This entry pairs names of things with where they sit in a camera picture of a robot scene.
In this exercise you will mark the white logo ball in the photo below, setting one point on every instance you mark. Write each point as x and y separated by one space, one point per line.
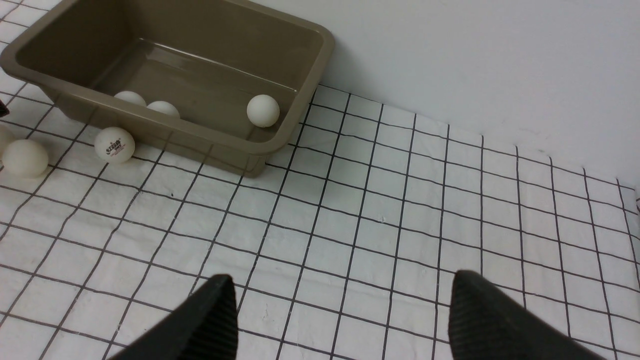
114 145
164 107

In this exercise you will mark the olive plastic storage bin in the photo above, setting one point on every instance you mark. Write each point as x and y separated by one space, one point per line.
208 58

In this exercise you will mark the plain white ball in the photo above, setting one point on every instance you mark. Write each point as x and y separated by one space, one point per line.
25 158

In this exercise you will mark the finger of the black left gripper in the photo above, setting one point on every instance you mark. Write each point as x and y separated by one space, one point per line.
4 111

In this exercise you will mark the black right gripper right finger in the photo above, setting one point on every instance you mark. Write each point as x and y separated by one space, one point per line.
486 324

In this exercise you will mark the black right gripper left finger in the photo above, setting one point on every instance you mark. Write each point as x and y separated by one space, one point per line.
203 327

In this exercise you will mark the white black-grid tablecloth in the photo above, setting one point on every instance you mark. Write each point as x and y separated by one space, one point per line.
344 248

